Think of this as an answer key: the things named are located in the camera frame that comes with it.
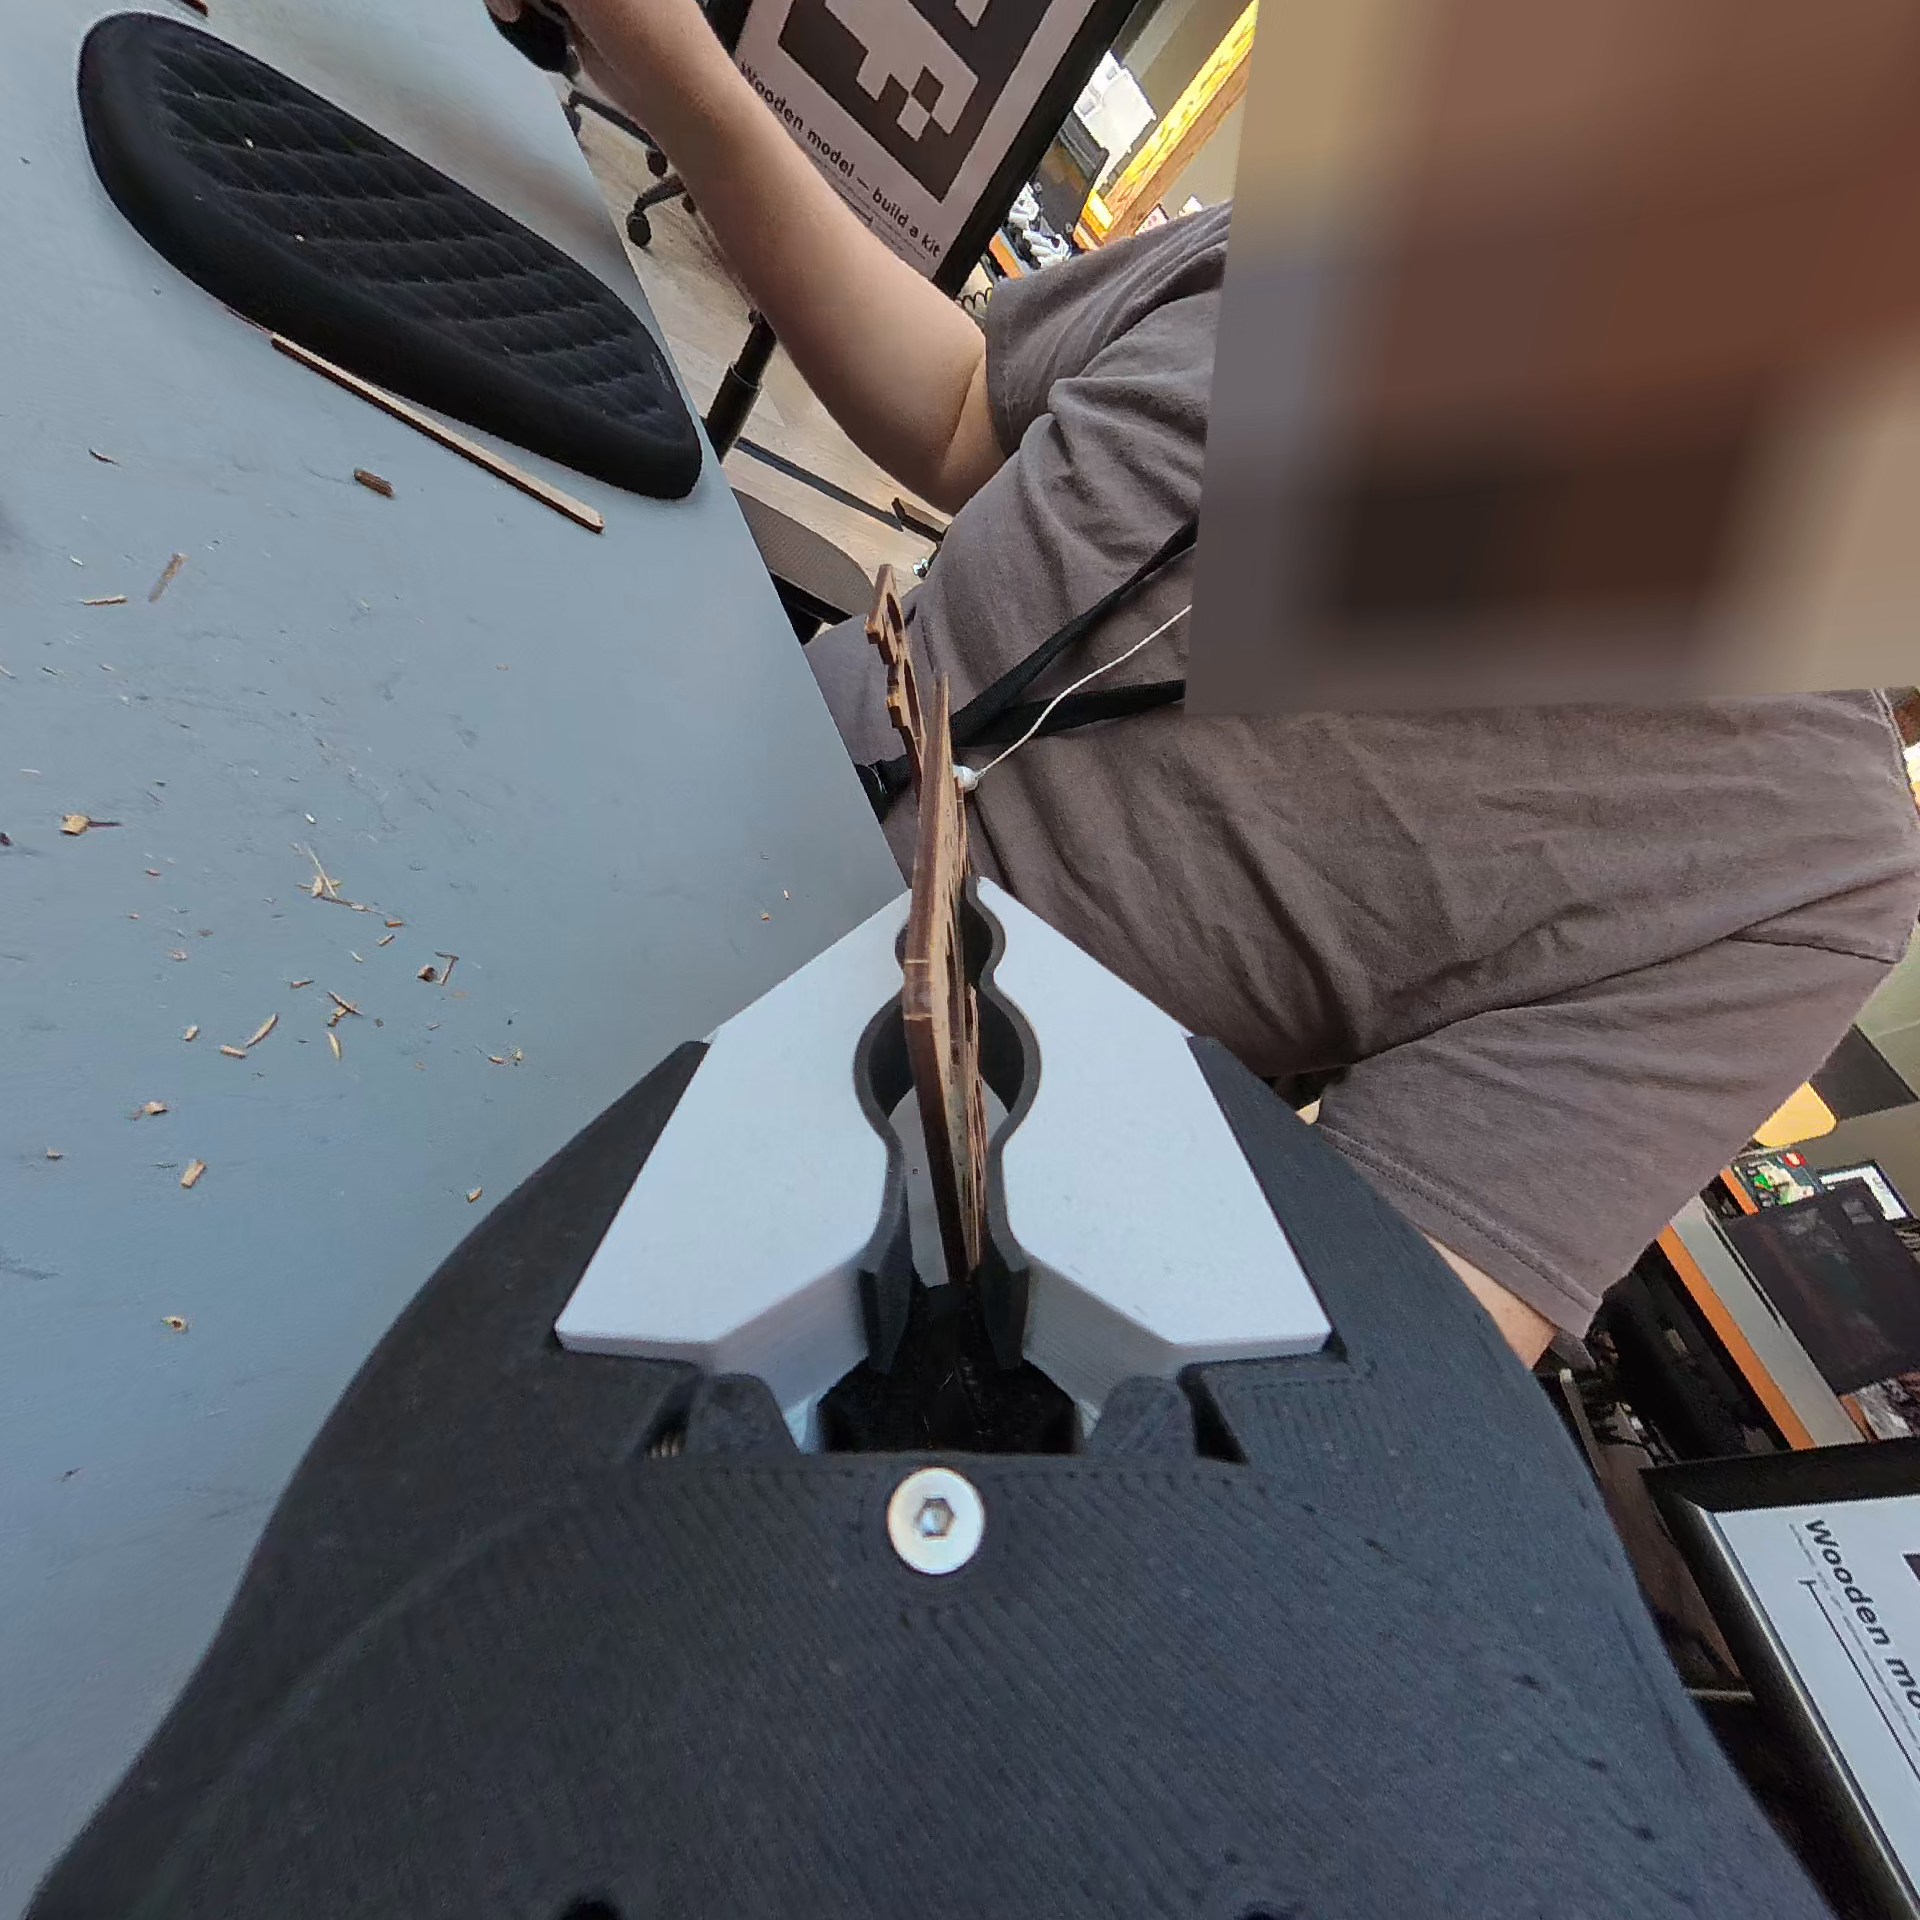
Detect orange-edged desk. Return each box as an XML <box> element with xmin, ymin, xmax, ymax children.
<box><xmin>1656</xmin><ymin>1149</ymin><xmax>1920</xmax><ymax>1449</ymax></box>

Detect scattered wood chips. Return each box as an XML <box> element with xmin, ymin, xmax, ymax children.
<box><xmin>0</xmin><ymin>442</ymin><xmax>527</xmax><ymax>1337</ymax></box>

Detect black lanyard strap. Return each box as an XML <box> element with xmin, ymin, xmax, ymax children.
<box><xmin>861</xmin><ymin>518</ymin><xmax>1201</xmax><ymax>798</ymax></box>

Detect person's right forearm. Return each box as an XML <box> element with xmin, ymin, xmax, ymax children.
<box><xmin>561</xmin><ymin>0</ymin><xmax>999</xmax><ymax>519</ymax></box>

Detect person's grey shirt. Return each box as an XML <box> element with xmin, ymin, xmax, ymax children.
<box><xmin>808</xmin><ymin>201</ymin><xmax>1920</xmax><ymax>1337</ymax></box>

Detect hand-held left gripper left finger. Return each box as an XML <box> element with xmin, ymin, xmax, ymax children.
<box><xmin>555</xmin><ymin>901</ymin><xmax>920</xmax><ymax>1455</ymax></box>

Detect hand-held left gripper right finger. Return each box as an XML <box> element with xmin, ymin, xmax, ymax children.
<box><xmin>976</xmin><ymin>881</ymin><xmax>1335</xmax><ymax>1455</ymax></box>

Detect thin white cord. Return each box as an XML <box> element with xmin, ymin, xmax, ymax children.
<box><xmin>950</xmin><ymin>600</ymin><xmax>1198</xmax><ymax>793</ymax></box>

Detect black chair armrest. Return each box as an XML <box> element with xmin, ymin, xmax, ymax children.
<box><xmin>77</xmin><ymin>11</ymin><xmax>703</xmax><ymax>501</ymax></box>

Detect laser-cut wooden parts sheet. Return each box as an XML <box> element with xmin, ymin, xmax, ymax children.
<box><xmin>863</xmin><ymin>566</ymin><xmax>993</xmax><ymax>1291</ymax></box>
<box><xmin>269</xmin><ymin>334</ymin><xmax>605</xmax><ymax>538</ymax></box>

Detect black-white marker board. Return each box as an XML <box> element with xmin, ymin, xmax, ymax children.
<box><xmin>1640</xmin><ymin>1440</ymin><xmax>1920</xmax><ymax>1920</ymax></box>
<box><xmin>726</xmin><ymin>0</ymin><xmax>1142</xmax><ymax>288</ymax></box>

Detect person's left forearm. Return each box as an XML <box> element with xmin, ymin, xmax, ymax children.
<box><xmin>1423</xmin><ymin>1232</ymin><xmax>1561</xmax><ymax>1370</ymax></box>

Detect black stand pole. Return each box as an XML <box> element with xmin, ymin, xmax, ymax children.
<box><xmin>701</xmin><ymin>306</ymin><xmax>782</xmax><ymax>461</ymax></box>

